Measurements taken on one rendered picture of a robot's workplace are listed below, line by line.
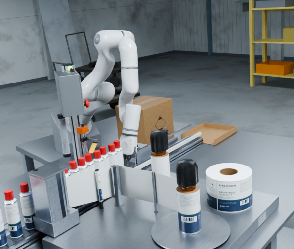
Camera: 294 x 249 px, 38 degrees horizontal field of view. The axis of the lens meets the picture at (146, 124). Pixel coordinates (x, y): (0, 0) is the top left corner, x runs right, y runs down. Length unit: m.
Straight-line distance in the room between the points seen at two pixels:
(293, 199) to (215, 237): 0.56
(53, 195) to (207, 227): 0.62
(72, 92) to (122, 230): 0.65
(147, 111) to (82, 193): 0.90
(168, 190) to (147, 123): 0.92
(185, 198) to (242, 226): 0.28
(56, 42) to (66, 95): 8.49
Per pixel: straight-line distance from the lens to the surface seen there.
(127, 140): 2.25
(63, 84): 1.96
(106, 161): 2.14
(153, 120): 2.71
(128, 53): 2.23
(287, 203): 2.08
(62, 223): 1.83
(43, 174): 1.76
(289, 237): 3.00
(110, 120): 3.53
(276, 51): 11.01
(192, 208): 1.66
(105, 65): 2.45
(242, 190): 1.86
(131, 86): 2.22
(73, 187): 1.93
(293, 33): 7.70
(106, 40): 2.33
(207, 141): 2.86
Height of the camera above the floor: 1.79
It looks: 17 degrees down
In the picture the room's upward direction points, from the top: 5 degrees counter-clockwise
